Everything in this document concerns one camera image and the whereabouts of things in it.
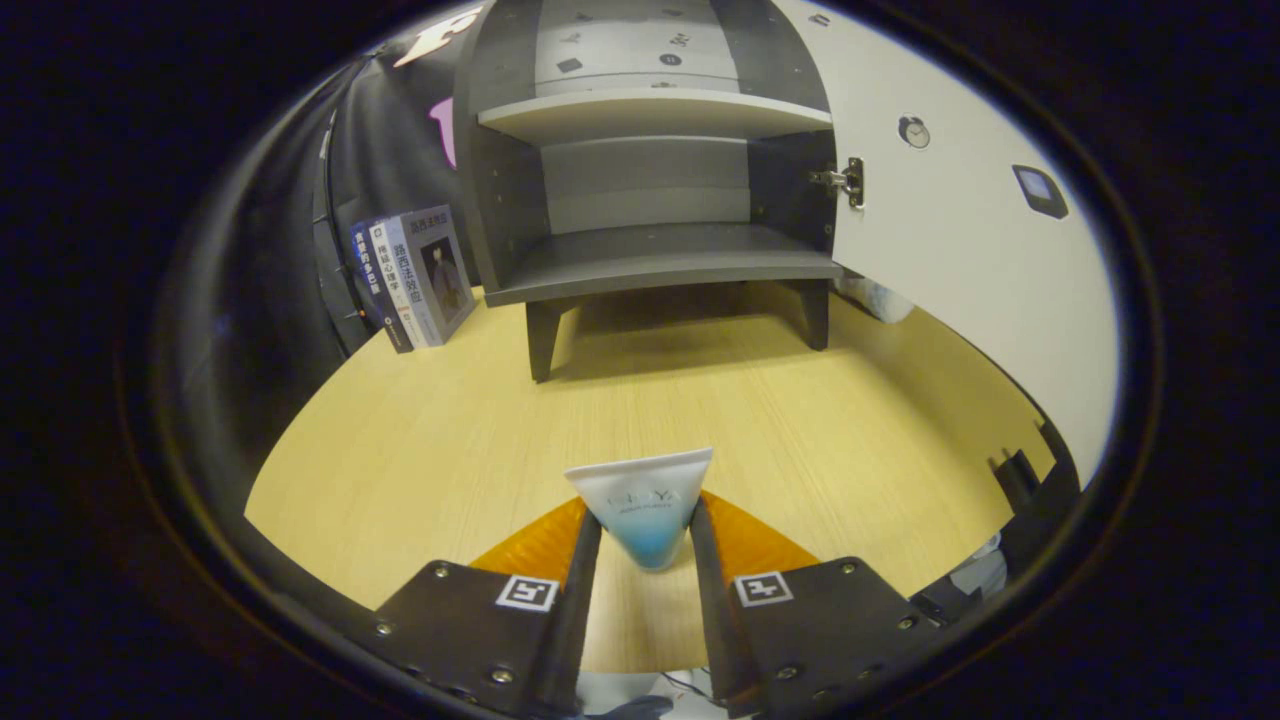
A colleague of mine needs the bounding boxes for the grey cover book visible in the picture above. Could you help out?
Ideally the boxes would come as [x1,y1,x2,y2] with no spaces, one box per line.
[388,205,477,348]

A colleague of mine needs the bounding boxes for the blue and white tube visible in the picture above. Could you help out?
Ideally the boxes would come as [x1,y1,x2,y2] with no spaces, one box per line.
[563,447,715,573]

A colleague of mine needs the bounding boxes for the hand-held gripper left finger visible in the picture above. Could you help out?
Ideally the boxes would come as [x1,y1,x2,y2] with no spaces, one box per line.
[375,497,604,719]

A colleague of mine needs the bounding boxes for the metal door hinge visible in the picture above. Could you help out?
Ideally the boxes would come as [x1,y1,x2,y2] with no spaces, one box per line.
[810,157,866,211]

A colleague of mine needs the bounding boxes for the grey cabinet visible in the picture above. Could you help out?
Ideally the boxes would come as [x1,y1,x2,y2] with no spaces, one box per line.
[453,0,846,384]

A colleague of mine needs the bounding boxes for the white spine book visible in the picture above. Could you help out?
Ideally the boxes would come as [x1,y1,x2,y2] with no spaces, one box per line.
[368,215,431,351]

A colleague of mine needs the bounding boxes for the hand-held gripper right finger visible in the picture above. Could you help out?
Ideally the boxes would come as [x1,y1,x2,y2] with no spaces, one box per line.
[688,490,946,719]

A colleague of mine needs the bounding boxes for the black table bracket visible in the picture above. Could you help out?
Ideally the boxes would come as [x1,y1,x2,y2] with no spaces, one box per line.
[988,450,1041,516]

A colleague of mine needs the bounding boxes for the white cabinet door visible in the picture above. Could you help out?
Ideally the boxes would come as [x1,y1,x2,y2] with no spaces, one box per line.
[770,0,1119,491]

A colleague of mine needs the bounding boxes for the black backdrop cloth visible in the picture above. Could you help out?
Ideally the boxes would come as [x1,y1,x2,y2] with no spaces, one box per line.
[170,5,481,471]

